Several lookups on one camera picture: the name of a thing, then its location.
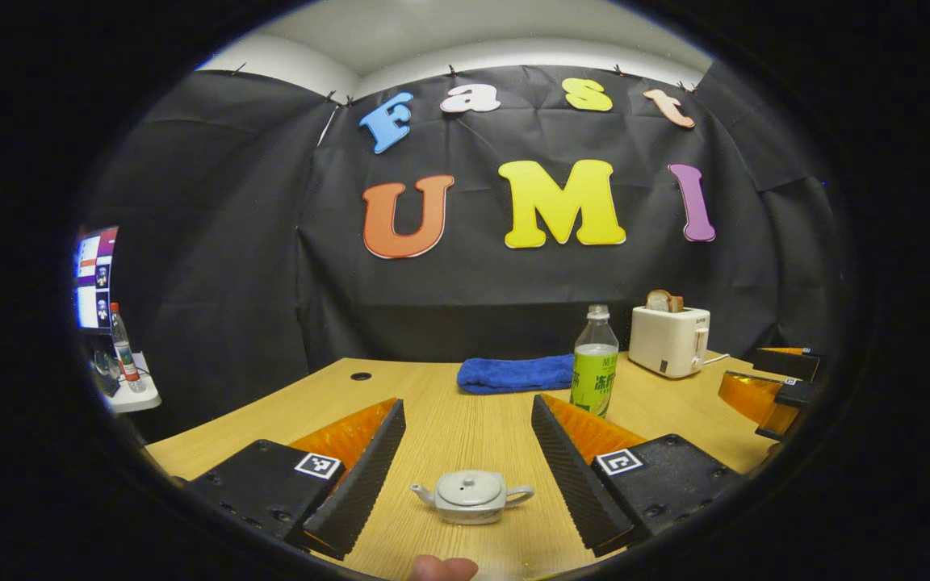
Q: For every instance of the blue folded towel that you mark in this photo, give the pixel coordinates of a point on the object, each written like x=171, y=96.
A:
x=513, y=375

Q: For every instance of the green label water bottle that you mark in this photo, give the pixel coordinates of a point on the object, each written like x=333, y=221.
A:
x=594, y=379

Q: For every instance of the white toaster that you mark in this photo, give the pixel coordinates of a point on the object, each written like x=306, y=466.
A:
x=667, y=343

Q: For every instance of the black backdrop cloth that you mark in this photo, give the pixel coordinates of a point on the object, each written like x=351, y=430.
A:
x=473, y=307

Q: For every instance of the white ceramic teacup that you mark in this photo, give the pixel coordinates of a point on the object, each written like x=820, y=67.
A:
x=473, y=514

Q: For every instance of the brown bread slice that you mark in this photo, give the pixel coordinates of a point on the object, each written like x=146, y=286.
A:
x=676, y=304

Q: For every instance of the dark flat device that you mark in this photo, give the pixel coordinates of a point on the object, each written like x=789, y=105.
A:
x=106, y=373

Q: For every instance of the computer monitor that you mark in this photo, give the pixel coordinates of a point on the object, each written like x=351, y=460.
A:
x=96, y=278

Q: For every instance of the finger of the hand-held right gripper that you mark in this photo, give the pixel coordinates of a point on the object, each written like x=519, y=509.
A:
x=796, y=394
x=788, y=363

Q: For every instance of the white side table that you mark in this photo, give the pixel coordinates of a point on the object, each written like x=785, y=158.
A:
x=142, y=399

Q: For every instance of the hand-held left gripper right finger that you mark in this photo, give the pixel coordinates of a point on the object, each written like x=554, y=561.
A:
x=574, y=484

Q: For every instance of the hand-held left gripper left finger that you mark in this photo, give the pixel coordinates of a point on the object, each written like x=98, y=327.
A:
x=360, y=484

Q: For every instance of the pale bread slice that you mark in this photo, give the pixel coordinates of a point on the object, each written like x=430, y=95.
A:
x=658, y=301

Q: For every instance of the red label plastic bottle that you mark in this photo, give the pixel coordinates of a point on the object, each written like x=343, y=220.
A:
x=125, y=355

